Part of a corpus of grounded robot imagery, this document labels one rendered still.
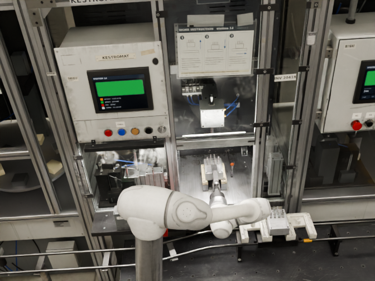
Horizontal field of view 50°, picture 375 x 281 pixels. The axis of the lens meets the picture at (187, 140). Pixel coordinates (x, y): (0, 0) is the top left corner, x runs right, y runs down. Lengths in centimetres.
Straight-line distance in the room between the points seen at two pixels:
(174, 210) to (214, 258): 92
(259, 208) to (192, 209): 60
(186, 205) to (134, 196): 20
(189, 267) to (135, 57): 112
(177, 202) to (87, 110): 66
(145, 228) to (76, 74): 70
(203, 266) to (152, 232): 81
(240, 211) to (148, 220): 48
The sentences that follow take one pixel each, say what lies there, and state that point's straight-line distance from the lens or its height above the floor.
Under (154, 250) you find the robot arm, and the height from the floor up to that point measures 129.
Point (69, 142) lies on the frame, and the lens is 193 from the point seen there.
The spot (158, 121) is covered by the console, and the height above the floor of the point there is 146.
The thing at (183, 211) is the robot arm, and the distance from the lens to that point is 132.
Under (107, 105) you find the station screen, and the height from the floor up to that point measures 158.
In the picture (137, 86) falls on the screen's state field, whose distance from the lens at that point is 168.
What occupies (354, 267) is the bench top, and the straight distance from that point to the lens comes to 229.
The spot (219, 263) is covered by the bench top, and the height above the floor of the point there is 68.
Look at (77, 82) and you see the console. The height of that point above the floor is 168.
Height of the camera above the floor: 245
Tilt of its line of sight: 37 degrees down
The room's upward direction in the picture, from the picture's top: 4 degrees counter-clockwise
